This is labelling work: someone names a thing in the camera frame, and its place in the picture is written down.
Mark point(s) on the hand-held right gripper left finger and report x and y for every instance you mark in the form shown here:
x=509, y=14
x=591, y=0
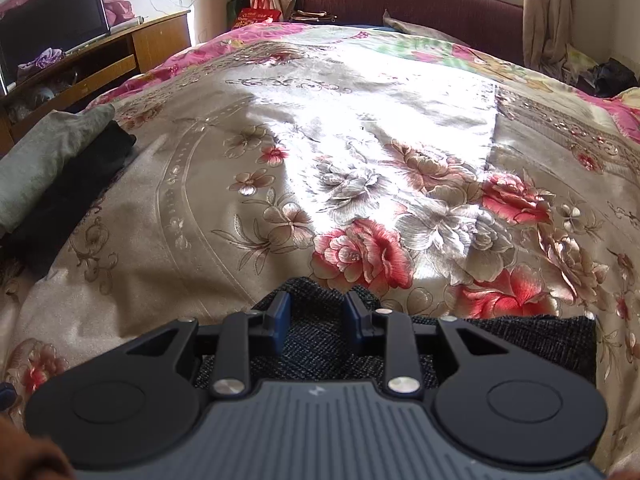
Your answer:
x=281, y=320

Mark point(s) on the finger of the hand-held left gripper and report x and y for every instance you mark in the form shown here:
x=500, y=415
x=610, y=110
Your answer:
x=6, y=396

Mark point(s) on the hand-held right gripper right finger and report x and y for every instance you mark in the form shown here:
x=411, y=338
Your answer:
x=352, y=320

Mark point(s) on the dark grey pants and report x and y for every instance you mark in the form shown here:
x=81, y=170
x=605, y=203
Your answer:
x=500, y=345

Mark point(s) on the floral satin bed blanket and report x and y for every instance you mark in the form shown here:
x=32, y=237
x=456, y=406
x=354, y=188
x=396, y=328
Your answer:
x=350, y=160

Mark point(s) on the folded black cloth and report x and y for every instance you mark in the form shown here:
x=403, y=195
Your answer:
x=75, y=190

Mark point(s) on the folded grey cloth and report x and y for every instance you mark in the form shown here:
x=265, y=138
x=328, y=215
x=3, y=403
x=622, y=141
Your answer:
x=40, y=160

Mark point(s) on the beige pillow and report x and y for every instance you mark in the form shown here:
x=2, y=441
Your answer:
x=420, y=27

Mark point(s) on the wooden cabinet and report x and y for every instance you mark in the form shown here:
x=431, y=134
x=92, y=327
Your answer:
x=160, y=40

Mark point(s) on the brown handbag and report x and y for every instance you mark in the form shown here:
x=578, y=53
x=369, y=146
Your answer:
x=312, y=16

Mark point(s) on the red shopping bag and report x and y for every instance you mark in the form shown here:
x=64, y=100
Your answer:
x=255, y=15

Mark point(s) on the green bag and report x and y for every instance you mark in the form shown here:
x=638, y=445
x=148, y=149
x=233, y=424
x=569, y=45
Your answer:
x=233, y=10

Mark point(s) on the maroon sofa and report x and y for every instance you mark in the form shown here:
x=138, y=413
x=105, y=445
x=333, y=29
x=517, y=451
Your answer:
x=425, y=5

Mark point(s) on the pink floral quilt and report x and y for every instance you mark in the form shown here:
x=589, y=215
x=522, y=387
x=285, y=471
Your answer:
x=615, y=110

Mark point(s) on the purple cloth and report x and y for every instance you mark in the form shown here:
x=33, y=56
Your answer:
x=42, y=60

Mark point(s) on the yellow patterned cloth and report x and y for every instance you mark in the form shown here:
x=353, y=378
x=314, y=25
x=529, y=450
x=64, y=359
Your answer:
x=580, y=62

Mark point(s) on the dark clothes pile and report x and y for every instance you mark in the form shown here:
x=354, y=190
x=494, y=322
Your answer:
x=615, y=77

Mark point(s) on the black television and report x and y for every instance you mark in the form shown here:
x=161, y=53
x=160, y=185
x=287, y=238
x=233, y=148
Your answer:
x=50, y=20

